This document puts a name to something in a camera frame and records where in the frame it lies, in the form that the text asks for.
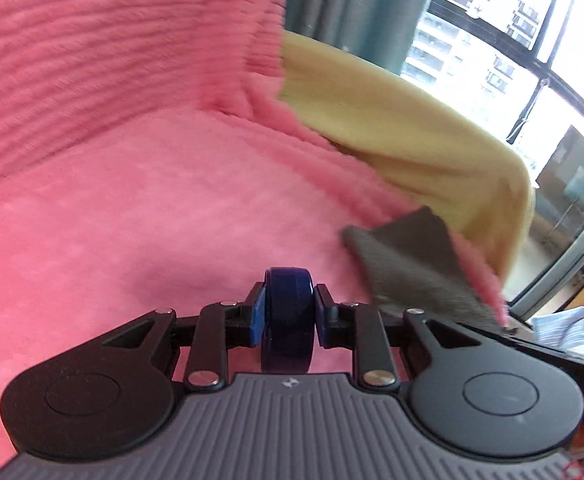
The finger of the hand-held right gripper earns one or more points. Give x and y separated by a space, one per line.
501 336

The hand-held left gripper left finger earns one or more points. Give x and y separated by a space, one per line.
239 327

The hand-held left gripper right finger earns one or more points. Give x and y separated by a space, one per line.
339 327

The blue round container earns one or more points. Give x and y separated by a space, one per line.
288 310

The grey cleaning cloth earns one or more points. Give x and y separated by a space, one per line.
406 265

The striped blue white cloth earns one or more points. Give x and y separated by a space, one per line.
571 330

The pink ribbed blanket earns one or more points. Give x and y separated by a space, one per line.
122 185

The yellow cloth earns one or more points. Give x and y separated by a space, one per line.
421 135

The apartment building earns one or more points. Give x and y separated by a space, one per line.
436 45

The grey curtain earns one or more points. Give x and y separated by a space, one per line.
361 5

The black window frame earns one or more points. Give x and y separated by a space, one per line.
546 25

